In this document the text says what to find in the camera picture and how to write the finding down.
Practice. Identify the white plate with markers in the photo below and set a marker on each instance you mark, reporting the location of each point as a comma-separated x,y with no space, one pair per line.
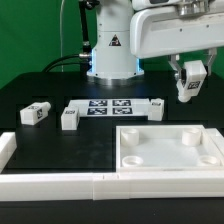
111,107

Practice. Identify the white square table top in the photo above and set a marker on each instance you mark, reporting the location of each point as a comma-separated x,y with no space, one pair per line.
166,148

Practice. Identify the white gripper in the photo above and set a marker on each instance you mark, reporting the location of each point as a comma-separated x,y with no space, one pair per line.
160,31

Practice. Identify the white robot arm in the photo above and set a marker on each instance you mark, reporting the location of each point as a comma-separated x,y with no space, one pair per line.
111,58

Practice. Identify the white U-shaped fence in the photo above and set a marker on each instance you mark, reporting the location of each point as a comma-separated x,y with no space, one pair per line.
112,185

